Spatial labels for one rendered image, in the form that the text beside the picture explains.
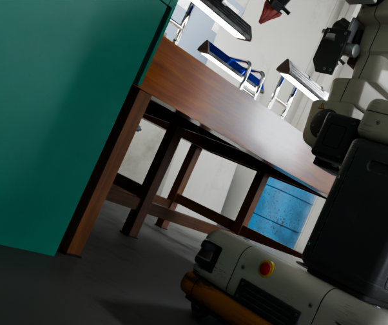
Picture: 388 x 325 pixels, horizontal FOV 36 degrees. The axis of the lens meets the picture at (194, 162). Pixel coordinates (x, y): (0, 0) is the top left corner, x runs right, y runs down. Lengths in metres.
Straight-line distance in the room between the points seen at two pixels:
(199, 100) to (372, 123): 0.67
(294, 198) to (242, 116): 3.49
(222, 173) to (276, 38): 1.54
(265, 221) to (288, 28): 2.00
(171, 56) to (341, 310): 0.96
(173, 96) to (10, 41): 0.65
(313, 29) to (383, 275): 5.23
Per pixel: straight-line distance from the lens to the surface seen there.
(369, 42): 2.11
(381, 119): 1.74
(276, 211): 5.77
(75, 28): 1.72
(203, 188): 5.49
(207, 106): 2.19
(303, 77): 3.15
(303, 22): 6.56
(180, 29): 2.69
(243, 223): 3.61
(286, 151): 2.65
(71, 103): 1.76
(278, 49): 6.32
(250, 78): 3.71
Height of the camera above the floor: 0.40
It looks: 1 degrees up
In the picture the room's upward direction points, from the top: 24 degrees clockwise
